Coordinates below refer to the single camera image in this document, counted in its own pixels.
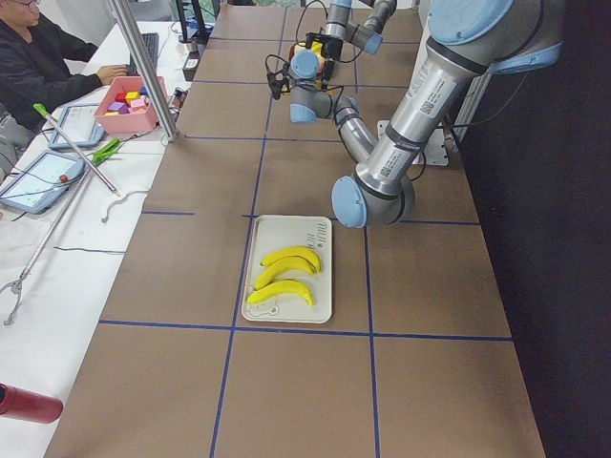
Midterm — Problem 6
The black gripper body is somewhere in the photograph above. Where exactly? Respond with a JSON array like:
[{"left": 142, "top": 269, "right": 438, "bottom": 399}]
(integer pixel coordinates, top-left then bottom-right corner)
[{"left": 305, "top": 32, "right": 342, "bottom": 61}]

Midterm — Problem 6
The yellow banana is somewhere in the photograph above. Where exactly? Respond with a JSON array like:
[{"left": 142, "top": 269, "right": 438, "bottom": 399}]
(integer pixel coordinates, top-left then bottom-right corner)
[
  {"left": 260, "top": 245, "right": 322, "bottom": 272},
  {"left": 254, "top": 256, "right": 320, "bottom": 290},
  {"left": 246, "top": 280, "right": 315, "bottom": 306},
  {"left": 309, "top": 42, "right": 323, "bottom": 55}
]

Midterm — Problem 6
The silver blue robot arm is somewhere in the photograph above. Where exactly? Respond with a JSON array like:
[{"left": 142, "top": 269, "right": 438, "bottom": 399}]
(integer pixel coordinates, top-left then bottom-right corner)
[
  {"left": 283, "top": 1, "right": 565, "bottom": 228},
  {"left": 305, "top": 0, "right": 397, "bottom": 61}
]

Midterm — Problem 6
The brown wicker basket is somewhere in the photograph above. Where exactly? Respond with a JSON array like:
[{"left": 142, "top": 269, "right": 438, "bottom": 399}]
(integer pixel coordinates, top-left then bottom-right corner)
[{"left": 289, "top": 43, "right": 335, "bottom": 79}]

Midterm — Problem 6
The black keyboard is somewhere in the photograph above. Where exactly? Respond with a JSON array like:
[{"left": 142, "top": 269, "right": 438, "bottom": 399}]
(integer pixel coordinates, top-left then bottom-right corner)
[{"left": 126, "top": 32, "right": 159, "bottom": 76}]

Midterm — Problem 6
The white bear tray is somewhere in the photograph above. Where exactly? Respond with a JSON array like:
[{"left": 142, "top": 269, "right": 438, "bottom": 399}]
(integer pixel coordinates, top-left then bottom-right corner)
[{"left": 242, "top": 215, "right": 332, "bottom": 323}]

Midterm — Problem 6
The pink box of blocks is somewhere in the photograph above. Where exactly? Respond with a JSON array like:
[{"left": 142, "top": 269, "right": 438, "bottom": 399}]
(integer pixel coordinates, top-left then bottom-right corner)
[{"left": 95, "top": 76, "right": 158, "bottom": 134}]

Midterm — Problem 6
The green clip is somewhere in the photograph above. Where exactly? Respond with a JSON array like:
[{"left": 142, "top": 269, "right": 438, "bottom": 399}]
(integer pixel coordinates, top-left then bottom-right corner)
[{"left": 92, "top": 138, "right": 120, "bottom": 166}]

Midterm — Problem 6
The blue teach pendant far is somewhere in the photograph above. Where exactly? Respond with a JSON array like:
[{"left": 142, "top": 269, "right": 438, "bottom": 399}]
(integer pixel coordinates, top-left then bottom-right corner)
[{"left": 58, "top": 104, "right": 105, "bottom": 148}]

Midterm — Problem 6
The blue teach pendant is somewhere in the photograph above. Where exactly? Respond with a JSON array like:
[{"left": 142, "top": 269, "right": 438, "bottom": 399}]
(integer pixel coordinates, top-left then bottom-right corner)
[
  {"left": 58, "top": 104, "right": 105, "bottom": 148},
  {"left": 1, "top": 150, "right": 85, "bottom": 214}
]

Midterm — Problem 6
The white curved plastic piece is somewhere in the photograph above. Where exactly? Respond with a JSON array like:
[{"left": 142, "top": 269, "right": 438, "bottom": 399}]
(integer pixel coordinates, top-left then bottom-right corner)
[{"left": 100, "top": 188, "right": 149, "bottom": 223}]

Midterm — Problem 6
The seated person in black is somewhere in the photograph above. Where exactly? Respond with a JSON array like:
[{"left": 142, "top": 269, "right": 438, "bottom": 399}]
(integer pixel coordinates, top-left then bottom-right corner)
[{"left": 0, "top": 0, "right": 129, "bottom": 135}]

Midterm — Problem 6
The blue teach pendant near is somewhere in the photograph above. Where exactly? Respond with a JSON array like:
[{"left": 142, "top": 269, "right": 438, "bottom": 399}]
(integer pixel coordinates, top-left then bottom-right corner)
[{"left": 1, "top": 150, "right": 85, "bottom": 214}]

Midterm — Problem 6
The long metal grabber tool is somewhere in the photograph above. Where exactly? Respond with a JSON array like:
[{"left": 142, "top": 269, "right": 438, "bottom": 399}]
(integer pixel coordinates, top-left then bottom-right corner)
[{"left": 0, "top": 102, "right": 120, "bottom": 327}]

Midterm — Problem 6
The red cylinder bottle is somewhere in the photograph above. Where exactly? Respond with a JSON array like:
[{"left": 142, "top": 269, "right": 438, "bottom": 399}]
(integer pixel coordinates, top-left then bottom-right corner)
[{"left": 1, "top": 384, "right": 63, "bottom": 424}]

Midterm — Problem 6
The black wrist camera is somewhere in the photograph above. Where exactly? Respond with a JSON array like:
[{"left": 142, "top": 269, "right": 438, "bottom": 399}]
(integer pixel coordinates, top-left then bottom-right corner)
[{"left": 266, "top": 71, "right": 290, "bottom": 100}]

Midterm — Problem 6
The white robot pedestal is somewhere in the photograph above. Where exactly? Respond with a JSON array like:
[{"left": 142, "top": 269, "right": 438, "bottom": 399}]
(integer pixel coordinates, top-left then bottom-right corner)
[{"left": 377, "top": 42, "right": 485, "bottom": 166}]

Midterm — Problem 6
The aluminium frame post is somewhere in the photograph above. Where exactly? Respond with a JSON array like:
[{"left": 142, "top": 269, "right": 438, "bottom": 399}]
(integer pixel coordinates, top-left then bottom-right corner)
[{"left": 109, "top": 0, "right": 179, "bottom": 146}]

